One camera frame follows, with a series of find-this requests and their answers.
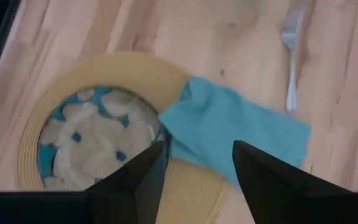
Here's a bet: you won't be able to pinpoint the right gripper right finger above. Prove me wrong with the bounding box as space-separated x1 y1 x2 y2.
231 139 354 224

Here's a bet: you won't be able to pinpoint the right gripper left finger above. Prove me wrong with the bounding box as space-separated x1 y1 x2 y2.
83 139 167 224

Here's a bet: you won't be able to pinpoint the teal cloth napkin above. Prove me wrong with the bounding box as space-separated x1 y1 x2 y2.
158 75 313 189

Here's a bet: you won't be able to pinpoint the silver fork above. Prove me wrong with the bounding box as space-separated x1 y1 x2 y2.
280 8 305 114

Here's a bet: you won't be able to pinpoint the round woven straw placemat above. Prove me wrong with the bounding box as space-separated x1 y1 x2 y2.
16 51 228 224

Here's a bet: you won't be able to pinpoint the dark round plate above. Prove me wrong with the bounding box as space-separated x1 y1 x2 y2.
37 86 171 192

